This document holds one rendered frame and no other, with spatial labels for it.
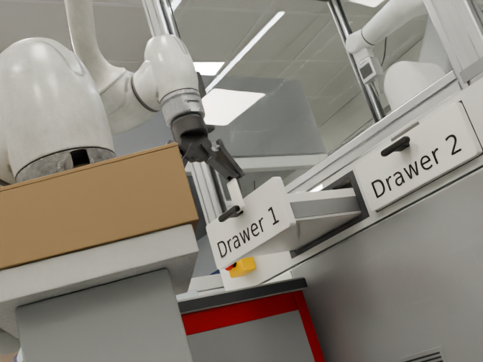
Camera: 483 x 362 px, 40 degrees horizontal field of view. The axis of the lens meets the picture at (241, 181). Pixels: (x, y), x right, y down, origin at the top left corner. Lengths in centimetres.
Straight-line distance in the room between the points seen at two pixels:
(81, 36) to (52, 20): 252
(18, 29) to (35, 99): 307
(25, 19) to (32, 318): 321
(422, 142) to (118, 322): 74
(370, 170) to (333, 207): 11
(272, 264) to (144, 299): 91
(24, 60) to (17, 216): 27
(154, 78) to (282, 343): 66
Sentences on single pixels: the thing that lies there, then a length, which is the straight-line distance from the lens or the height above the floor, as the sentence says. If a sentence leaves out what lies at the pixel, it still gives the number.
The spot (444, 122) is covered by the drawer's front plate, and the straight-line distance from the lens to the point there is 132.
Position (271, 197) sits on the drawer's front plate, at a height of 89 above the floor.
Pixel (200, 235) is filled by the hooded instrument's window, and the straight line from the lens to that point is 239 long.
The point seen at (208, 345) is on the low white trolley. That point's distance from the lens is 144.
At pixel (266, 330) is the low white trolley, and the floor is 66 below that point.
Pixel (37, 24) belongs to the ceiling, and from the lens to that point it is 404.
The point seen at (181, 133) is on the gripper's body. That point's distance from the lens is 140.
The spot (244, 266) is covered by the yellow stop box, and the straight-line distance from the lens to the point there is 178.
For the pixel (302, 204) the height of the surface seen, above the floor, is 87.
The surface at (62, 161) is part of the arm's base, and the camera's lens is 95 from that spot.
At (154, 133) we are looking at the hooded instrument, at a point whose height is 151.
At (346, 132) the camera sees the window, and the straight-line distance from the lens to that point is 153.
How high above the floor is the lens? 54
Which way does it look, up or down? 17 degrees up
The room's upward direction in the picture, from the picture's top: 17 degrees counter-clockwise
